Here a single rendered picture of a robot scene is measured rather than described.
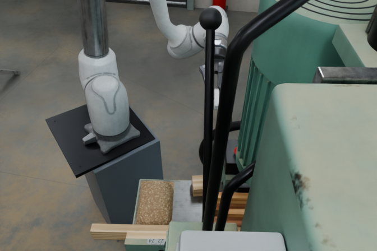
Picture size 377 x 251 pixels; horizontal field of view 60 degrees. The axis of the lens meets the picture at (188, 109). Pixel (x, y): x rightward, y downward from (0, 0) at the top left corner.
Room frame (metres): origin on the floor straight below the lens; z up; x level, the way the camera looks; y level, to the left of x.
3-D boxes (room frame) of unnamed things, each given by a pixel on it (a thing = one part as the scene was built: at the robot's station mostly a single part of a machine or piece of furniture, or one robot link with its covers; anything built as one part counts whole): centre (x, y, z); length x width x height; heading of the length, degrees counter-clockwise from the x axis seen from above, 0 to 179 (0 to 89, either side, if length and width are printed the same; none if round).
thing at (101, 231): (0.36, -0.07, 0.92); 0.60 x 0.02 x 0.04; 89
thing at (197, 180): (0.49, -0.03, 0.92); 0.04 x 0.04 x 0.03; 4
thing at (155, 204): (0.45, 0.09, 0.92); 0.14 x 0.09 x 0.04; 179
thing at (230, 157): (0.55, -0.16, 0.99); 0.13 x 0.11 x 0.06; 89
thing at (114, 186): (0.97, 0.33, 0.30); 0.30 x 0.30 x 0.60; 35
